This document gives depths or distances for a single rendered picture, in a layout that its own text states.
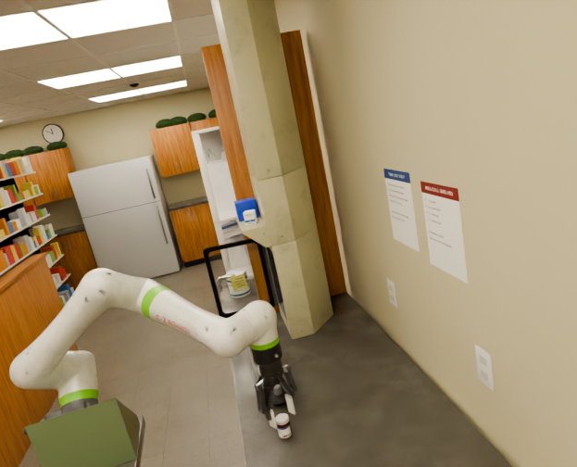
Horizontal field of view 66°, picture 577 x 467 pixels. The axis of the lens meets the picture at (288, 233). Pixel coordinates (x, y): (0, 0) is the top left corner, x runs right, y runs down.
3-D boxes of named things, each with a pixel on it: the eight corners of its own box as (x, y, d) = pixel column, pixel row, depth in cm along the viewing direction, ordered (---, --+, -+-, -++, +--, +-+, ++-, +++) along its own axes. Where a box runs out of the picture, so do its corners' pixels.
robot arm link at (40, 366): (-1, 364, 151) (89, 255, 140) (45, 366, 164) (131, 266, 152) (4, 397, 144) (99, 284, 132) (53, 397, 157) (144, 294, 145)
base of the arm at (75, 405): (14, 438, 147) (14, 420, 150) (40, 443, 160) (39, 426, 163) (92, 410, 149) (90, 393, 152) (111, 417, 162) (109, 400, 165)
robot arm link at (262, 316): (280, 296, 137) (255, 292, 144) (251, 314, 128) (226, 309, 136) (289, 337, 140) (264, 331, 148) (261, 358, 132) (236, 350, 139)
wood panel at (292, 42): (344, 290, 256) (298, 31, 221) (346, 292, 253) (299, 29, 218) (262, 312, 249) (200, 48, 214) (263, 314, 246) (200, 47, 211)
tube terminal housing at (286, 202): (323, 301, 246) (297, 164, 227) (342, 325, 215) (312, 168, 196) (280, 313, 242) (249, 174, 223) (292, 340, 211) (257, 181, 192)
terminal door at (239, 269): (275, 307, 240) (259, 236, 230) (219, 319, 239) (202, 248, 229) (275, 307, 240) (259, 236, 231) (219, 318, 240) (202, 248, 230)
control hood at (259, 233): (262, 232, 231) (257, 213, 228) (271, 246, 200) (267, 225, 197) (240, 236, 229) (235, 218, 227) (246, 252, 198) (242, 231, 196)
